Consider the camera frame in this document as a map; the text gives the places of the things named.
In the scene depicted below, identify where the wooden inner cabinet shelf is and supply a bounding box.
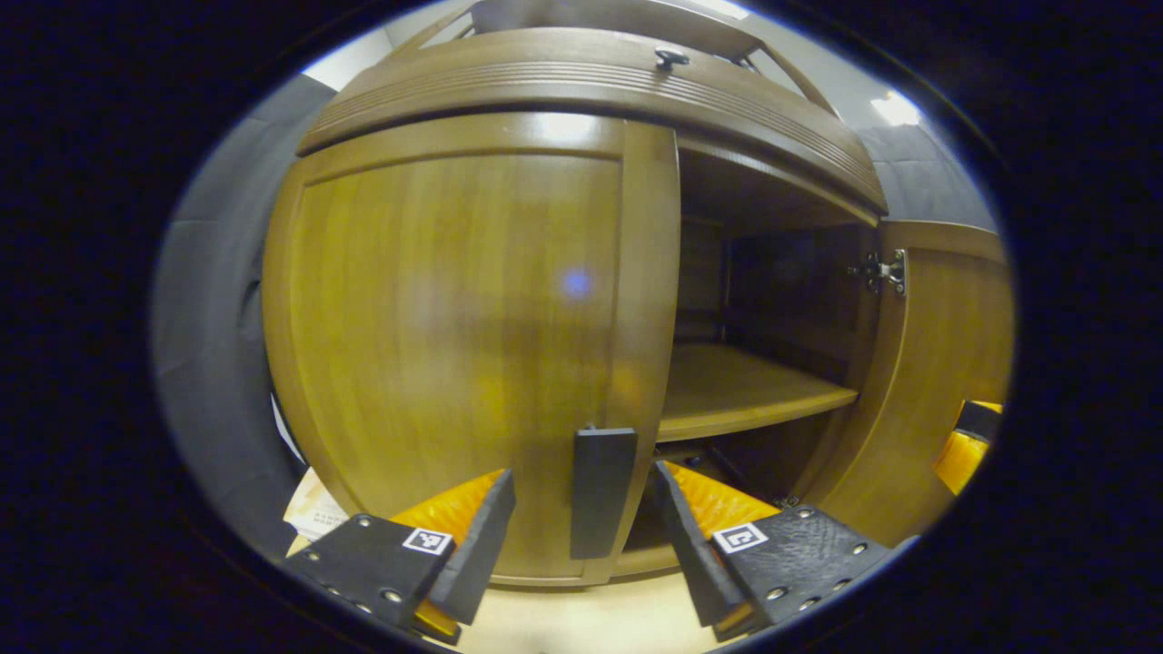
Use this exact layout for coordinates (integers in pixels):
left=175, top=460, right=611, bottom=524
left=656, top=343, right=860, bottom=443

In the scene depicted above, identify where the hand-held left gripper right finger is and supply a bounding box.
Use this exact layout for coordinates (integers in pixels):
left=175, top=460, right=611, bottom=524
left=654, top=459, right=891, bottom=642

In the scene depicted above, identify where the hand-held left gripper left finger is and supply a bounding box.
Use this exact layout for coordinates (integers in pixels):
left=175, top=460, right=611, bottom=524
left=283, top=469, right=517, bottom=646

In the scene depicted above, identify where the wooden double-door shoe cabinet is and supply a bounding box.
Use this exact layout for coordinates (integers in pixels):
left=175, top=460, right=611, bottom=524
left=262, top=0, right=1014, bottom=587

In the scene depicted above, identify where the white paperback book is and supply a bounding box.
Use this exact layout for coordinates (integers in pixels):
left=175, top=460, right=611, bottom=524
left=283, top=468, right=351, bottom=543

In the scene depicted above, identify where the wooden drawer with black knob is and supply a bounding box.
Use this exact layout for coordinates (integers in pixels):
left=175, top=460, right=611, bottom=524
left=298, top=27, right=889, bottom=216

